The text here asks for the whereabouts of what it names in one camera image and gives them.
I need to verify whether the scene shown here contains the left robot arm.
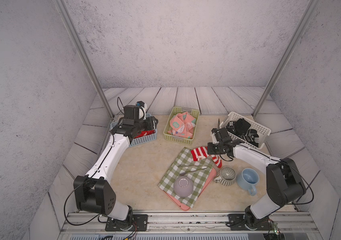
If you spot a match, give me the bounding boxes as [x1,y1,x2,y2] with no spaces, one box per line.
[73,101,158,225]

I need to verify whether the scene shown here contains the green plastic basket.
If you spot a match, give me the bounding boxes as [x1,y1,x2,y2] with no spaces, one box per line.
[163,107,200,145]

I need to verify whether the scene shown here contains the front aluminium rail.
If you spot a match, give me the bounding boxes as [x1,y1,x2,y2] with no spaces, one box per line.
[58,211,322,240]

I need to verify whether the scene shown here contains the white plastic basket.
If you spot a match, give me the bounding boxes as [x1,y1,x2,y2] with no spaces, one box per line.
[219,112,271,150]

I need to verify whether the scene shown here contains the striped ceramic mug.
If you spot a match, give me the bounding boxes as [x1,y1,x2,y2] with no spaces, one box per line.
[214,167,236,187]

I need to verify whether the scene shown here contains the pink tray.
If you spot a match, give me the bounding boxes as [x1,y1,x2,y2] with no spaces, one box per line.
[163,167,217,212]

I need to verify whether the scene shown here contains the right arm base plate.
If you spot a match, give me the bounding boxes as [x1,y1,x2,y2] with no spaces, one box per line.
[226,213,273,231]

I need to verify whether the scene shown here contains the red striped santa sock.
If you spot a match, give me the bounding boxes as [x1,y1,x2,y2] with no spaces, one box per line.
[190,147,222,169]

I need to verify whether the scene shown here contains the left metal frame post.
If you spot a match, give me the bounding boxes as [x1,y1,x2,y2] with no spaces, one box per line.
[53,0,114,119]

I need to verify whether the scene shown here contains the green checkered cloth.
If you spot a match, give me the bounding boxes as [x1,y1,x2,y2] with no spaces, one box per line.
[158,148,214,208]

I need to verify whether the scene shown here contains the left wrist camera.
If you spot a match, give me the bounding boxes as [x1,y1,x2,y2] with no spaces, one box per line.
[136,101,147,120]

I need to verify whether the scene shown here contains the black white striped sock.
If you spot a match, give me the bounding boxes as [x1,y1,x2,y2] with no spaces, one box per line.
[226,118,259,148]

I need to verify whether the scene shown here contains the metal tongs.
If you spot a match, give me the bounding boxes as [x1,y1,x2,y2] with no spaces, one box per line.
[176,165,208,176]

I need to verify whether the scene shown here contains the blue plastic basket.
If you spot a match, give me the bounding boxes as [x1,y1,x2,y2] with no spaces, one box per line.
[109,113,157,148]

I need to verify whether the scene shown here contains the light blue mug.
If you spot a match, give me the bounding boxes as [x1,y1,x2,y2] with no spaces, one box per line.
[236,168,259,196]

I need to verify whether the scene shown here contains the red fluffy sock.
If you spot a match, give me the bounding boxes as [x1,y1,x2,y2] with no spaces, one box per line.
[135,130,156,139]

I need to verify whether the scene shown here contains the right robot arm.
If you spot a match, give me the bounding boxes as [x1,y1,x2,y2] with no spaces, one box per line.
[207,128,306,231]

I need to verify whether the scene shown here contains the pink sock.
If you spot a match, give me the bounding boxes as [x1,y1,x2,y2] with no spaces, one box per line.
[167,112,197,139]

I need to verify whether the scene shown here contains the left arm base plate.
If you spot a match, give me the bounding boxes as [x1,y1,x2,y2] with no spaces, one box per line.
[105,214,148,232]

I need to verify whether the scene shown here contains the grey upturned bowl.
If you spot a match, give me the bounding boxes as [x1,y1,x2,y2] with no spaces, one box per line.
[173,176,194,198]

